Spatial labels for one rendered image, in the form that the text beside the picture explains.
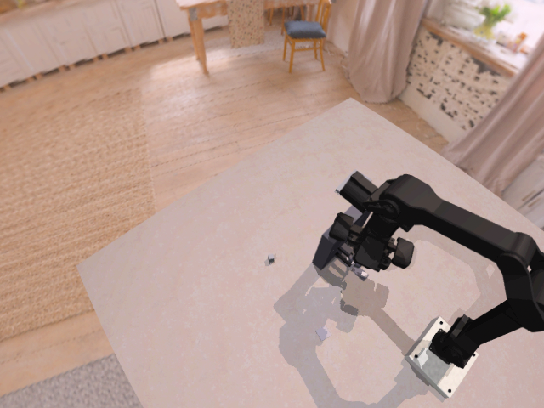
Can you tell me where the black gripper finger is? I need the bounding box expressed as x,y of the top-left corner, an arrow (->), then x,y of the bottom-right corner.
346,224 -> 359,253

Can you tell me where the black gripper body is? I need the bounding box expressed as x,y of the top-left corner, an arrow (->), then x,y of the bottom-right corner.
329,212 -> 414,269

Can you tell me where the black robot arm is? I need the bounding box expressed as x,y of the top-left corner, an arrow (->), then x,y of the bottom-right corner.
340,171 -> 544,369

